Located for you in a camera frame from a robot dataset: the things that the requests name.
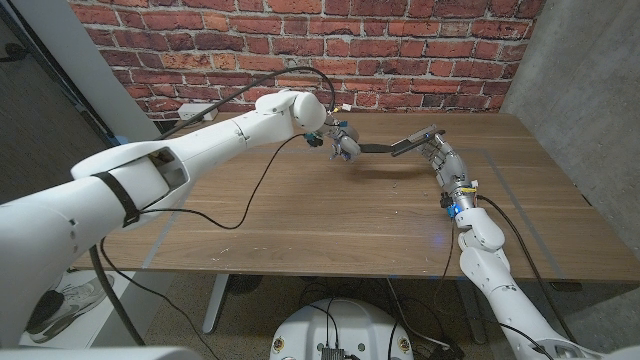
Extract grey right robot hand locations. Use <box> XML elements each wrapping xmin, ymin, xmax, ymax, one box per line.
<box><xmin>417</xmin><ymin>133</ymin><xmax>479</xmax><ymax>211</ymax></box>

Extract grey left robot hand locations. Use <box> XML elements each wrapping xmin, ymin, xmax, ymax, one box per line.
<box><xmin>327</xmin><ymin>122</ymin><xmax>362</xmax><ymax>164</ymax></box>

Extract black rod tool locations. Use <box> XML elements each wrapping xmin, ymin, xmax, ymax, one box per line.
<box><xmin>358</xmin><ymin>124</ymin><xmax>446</xmax><ymax>159</ymax></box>

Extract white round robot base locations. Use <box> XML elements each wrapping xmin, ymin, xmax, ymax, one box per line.
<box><xmin>269</xmin><ymin>298</ymin><xmax>415</xmax><ymax>360</ymax></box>

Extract red brick print backdrop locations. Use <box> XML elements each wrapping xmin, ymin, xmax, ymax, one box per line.
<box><xmin>69</xmin><ymin>0</ymin><xmax>547</xmax><ymax>121</ymax></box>

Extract grey table leg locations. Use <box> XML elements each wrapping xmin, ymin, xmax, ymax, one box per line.
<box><xmin>455</xmin><ymin>279</ymin><xmax>487</xmax><ymax>345</ymax></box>

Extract white power strip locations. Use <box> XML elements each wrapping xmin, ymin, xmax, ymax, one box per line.
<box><xmin>178</xmin><ymin>103</ymin><xmax>219</xmax><ymax>122</ymax></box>

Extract black power adapter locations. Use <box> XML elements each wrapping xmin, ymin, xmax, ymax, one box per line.
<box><xmin>428</xmin><ymin>341</ymin><xmax>466</xmax><ymax>360</ymax></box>

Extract white table leg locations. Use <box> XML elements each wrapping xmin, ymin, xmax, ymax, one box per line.
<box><xmin>202</xmin><ymin>273</ymin><xmax>231</xmax><ymax>335</ymax></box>

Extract dark grey door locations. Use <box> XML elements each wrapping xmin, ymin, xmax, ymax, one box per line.
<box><xmin>0</xmin><ymin>4</ymin><xmax>124</xmax><ymax>209</ymax></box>

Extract grey white sneaker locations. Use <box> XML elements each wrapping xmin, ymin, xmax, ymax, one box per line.
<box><xmin>24</xmin><ymin>273</ymin><xmax>115</xmax><ymax>344</ymax></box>

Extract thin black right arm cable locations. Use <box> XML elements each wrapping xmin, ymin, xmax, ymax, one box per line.
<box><xmin>432</xmin><ymin>219</ymin><xmax>557</xmax><ymax>360</ymax></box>

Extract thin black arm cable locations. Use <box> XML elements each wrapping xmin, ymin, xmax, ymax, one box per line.
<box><xmin>99</xmin><ymin>132</ymin><xmax>321</xmax><ymax>360</ymax></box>
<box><xmin>432</xmin><ymin>219</ymin><xmax>557</xmax><ymax>360</ymax></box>

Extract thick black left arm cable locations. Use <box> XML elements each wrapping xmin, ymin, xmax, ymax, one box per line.
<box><xmin>88</xmin><ymin>66</ymin><xmax>337</xmax><ymax>347</ymax></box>

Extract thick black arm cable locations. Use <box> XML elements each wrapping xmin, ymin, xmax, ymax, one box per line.
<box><xmin>88</xmin><ymin>66</ymin><xmax>337</xmax><ymax>347</ymax></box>
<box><xmin>474</xmin><ymin>194</ymin><xmax>580</xmax><ymax>345</ymax></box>

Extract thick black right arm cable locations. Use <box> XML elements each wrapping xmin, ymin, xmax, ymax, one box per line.
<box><xmin>474</xmin><ymin>194</ymin><xmax>580</xmax><ymax>345</ymax></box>

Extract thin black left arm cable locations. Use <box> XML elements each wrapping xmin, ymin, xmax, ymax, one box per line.
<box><xmin>99</xmin><ymin>132</ymin><xmax>321</xmax><ymax>360</ymax></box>

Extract white floor cable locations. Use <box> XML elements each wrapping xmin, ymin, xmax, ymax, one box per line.
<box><xmin>385</xmin><ymin>277</ymin><xmax>451</xmax><ymax>350</ymax></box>

